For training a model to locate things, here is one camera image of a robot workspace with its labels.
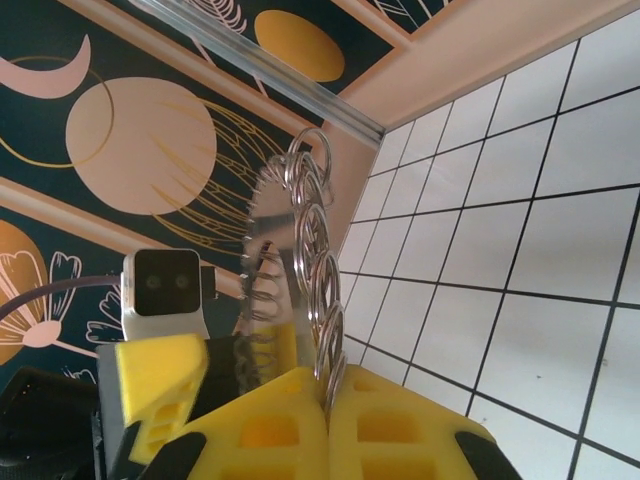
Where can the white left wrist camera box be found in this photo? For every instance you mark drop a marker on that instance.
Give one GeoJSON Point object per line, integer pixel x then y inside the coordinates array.
{"type": "Point", "coordinates": [165, 285]}

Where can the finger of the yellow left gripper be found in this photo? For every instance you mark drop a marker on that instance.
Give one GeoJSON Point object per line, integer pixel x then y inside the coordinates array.
{"type": "Point", "coordinates": [285, 350]}
{"type": "Point", "coordinates": [160, 370]}

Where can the aluminium corner post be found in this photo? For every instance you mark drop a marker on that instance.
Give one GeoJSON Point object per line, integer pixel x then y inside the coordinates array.
{"type": "Point", "coordinates": [300, 92]}

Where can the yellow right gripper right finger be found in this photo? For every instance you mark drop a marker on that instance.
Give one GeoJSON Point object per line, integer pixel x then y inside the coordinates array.
{"type": "Point", "coordinates": [400, 430]}

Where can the wall panel with flower outline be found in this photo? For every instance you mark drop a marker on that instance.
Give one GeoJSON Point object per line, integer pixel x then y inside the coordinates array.
{"type": "Point", "coordinates": [30, 235]}

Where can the wall panel with leaf outlines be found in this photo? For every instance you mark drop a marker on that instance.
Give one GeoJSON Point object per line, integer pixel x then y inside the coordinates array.
{"type": "Point", "coordinates": [400, 10]}

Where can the wall panel large beige circle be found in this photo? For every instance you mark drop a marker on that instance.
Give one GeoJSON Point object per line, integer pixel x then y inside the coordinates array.
{"type": "Point", "coordinates": [140, 150]}

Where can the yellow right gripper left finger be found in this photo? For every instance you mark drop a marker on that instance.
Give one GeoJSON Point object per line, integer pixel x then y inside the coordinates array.
{"type": "Point", "coordinates": [250, 435]}

